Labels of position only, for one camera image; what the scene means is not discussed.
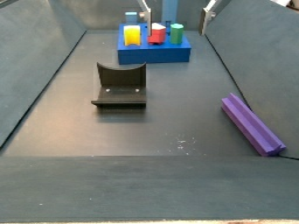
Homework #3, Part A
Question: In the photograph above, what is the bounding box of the purple star bar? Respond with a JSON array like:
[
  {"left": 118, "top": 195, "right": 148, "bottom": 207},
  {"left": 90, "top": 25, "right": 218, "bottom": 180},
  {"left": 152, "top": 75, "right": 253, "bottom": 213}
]
[{"left": 222, "top": 94, "right": 286, "bottom": 157}]

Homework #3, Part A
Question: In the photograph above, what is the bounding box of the tall light blue block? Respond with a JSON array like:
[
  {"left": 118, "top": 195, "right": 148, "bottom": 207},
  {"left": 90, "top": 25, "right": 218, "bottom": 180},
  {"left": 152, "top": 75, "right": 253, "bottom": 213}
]
[{"left": 162, "top": 0, "right": 179, "bottom": 23}]

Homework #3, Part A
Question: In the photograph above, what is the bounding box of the green hexagon block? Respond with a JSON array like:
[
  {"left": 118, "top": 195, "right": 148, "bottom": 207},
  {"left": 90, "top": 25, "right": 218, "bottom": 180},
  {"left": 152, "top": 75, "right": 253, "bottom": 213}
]
[{"left": 171, "top": 24, "right": 183, "bottom": 45}]

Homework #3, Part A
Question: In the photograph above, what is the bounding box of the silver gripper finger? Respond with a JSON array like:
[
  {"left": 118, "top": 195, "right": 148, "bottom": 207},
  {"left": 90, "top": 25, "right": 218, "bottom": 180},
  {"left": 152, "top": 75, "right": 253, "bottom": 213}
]
[
  {"left": 199, "top": 0, "right": 222, "bottom": 35},
  {"left": 136, "top": 0, "right": 152, "bottom": 37}
]

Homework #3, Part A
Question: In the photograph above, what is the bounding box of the black curved fixture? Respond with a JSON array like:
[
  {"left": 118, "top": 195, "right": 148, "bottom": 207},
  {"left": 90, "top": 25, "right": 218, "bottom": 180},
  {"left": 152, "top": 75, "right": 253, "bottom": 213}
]
[{"left": 91, "top": 64, "right": 147, "bottom": 107}]

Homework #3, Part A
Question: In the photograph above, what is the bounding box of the yellow arch block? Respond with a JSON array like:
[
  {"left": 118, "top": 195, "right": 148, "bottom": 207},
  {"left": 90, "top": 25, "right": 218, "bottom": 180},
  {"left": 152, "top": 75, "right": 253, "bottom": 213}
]
[{"left": 124, "top": 25, "right": 142, "bottom": 46}]

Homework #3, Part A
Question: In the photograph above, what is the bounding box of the small light blue block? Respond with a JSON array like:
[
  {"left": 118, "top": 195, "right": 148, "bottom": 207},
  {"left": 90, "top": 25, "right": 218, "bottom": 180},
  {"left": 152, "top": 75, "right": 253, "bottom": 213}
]
[{"left": 126, "top": 11, "right": 138, "bottom": 25}]

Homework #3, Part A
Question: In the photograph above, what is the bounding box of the blue peg board base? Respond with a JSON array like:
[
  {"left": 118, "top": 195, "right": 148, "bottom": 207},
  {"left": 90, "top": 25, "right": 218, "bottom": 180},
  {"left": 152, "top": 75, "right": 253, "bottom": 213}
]
[{"left": 116, "top": 24, "right": 192, "bottom": 65}]

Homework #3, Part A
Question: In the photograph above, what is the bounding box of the red pentagon block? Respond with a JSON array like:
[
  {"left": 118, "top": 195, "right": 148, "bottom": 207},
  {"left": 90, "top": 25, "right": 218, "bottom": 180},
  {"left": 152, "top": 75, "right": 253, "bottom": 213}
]
[{"left": 147, "top": 23, "right": 166, "bottom": 45}]

